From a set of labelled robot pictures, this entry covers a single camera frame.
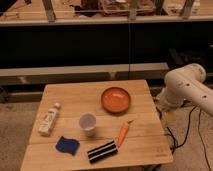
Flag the black floor cable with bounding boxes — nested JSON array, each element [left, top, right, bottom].
[[156, 105, 212, 171]]

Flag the white plastic bottle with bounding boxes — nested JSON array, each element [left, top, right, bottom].
[[38, 103, 61, 136]]

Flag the translucent plastic cup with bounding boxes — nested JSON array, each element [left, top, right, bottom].
[[79, 113, 96, 137]]

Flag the black white striped eraser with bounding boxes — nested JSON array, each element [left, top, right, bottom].
[[87, 141, 118, 164]]

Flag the orange carrot toy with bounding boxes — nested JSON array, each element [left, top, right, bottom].
[[117, 120, 132, 147]]

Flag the blue cloth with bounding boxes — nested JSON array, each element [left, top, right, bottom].
[[55, 136, 80, 155]]

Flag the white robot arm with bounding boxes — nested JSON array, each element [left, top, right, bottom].
[[157, 63, 213, 117]]

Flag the orange round plate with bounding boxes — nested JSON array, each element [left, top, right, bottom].
[[101, 87, 131, 113]]

